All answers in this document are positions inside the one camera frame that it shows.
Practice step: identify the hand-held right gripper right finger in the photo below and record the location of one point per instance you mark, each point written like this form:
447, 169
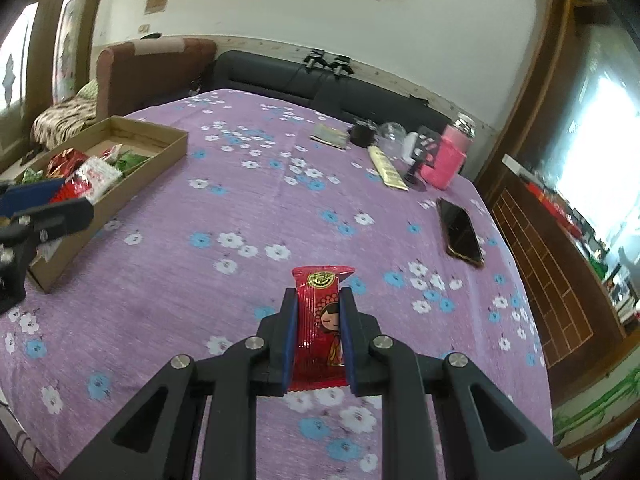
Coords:
347, 345

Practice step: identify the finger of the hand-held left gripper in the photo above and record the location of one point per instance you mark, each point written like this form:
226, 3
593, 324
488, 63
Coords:
30, 197
60, 220

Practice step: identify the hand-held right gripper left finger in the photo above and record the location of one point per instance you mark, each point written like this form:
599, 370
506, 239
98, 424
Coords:
291, 345

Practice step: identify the green round candy packet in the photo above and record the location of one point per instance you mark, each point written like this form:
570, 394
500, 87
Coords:
32, 176

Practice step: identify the red figure-print snack packet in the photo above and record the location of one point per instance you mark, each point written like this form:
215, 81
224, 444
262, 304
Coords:
320, 320

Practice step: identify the dark red snack packet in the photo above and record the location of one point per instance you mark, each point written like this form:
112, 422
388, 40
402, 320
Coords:
65, 162

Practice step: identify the red white green snack packet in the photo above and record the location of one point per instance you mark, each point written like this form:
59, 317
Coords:
92, 177

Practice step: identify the large green snack packet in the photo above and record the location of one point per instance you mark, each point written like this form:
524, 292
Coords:
131, 161

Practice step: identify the cardboard box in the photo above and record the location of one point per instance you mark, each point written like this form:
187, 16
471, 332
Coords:
145, 160

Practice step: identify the purple floral tablecloth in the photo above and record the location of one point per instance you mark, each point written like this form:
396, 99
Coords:
225, 220

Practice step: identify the black smartphone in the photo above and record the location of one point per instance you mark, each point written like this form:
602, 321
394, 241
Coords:
461, 232

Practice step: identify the wooden glass-door cabinet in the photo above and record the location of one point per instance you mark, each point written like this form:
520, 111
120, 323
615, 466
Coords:
50, 35

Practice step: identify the brown armchair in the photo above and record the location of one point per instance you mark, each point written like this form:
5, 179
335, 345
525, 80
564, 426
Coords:
145, 75

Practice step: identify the cream tube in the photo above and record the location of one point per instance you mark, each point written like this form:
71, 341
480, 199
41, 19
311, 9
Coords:
389, 170

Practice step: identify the black phone stand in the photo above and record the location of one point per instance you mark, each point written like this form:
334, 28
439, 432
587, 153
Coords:
422, 155

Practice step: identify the small white container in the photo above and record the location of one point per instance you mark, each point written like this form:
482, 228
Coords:
411, 145

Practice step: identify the small black pouch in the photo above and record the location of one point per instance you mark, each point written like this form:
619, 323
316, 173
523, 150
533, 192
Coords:
361, 135

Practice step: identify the bottle in pink sleeve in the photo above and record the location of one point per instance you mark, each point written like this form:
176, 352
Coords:
447, 160

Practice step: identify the brick-pattern wooden cabinet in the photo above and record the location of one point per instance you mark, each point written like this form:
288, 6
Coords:
545, 270

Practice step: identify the clear plastic cup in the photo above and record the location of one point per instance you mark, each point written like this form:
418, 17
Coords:
391, 137

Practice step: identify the black sofa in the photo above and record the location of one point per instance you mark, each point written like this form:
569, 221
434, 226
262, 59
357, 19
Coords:
260, 75

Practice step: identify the black clips on sofa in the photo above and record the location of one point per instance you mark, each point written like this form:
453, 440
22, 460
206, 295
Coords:
327, 62

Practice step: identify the small wall plaque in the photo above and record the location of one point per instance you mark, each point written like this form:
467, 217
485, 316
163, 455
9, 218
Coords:
157, 0

